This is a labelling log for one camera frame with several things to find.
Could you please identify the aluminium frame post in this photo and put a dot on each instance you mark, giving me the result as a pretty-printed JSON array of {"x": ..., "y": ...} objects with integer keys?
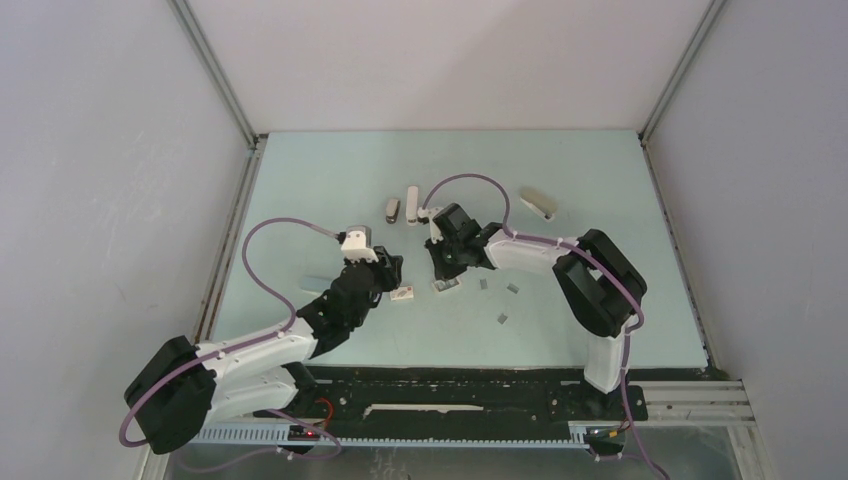
[
  {"x": 212, "y": 300},
  {"x": 703, "y": 30}
]

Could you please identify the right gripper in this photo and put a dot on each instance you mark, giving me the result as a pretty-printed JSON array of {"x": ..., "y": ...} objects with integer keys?
[{"x": 442, "y": 271}]

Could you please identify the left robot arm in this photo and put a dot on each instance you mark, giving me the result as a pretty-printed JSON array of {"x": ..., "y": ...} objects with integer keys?
[{"x": 185, "y": 387}]

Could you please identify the staple box with barcode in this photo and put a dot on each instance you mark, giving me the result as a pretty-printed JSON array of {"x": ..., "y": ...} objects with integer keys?
[{"x": 443, "y": 286}]

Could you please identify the left aluminium frame post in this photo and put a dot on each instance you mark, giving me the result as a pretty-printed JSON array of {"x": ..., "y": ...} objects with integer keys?
[{"x": 212, "y": 300}]

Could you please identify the white stapler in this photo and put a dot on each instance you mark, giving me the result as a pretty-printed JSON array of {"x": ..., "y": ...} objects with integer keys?
[{"x": 411, "y": 205}]

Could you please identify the beige stapler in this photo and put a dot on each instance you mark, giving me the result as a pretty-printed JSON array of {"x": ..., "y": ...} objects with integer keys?
[{"x": 539, "y": 203}]

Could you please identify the white staple box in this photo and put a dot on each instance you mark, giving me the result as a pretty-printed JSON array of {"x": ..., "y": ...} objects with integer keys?
[{"x": 402, "y": 293}]

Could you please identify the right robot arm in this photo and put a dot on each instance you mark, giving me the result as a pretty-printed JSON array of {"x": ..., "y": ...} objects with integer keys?
[{"x": 601, "y": 286}]

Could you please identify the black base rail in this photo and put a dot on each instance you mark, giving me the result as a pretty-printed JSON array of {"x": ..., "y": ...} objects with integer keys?
[{"x": 461, "y": 404}]

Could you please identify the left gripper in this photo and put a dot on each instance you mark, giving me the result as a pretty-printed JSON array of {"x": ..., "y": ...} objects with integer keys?
[{"x": 389, "y": 269}]

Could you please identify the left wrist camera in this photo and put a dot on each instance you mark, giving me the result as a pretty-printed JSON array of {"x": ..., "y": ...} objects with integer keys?
[{"x": 356, "y": 245}]

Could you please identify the right aluminium frame post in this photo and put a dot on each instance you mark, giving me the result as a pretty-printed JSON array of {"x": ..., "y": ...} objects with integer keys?
[{"x": 703, "y": 30}]

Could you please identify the light blue stapler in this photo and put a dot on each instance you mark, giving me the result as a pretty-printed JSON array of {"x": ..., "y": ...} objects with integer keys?
[{"x": 314, "y": 285}]

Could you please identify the small grey stapler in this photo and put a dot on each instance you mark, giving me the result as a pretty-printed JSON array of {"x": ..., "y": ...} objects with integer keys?
[{"x": 392, "y": 210}]

